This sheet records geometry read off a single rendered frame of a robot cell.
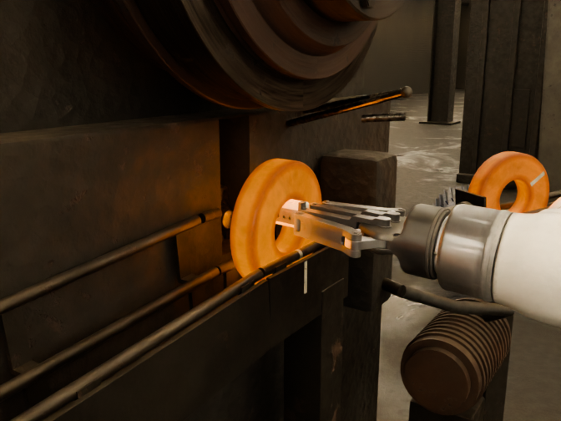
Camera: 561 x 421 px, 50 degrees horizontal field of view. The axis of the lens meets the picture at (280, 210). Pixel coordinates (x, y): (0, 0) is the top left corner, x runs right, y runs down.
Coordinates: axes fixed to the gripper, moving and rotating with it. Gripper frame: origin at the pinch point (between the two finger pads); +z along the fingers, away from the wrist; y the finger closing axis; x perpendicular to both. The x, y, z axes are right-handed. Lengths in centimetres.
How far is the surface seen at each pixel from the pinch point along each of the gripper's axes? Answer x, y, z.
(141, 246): -1.0, -17.4, 5.4
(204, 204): 0.8, -6.0, 6.9
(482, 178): -1.2, 42.8, -12.3
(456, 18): 64, 846, 253
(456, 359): -24.4, 22.6, -17.0
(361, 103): 12.5, 9.3, -5.3
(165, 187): 3.9, -12.1, 7.0
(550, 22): 35, 278, 23
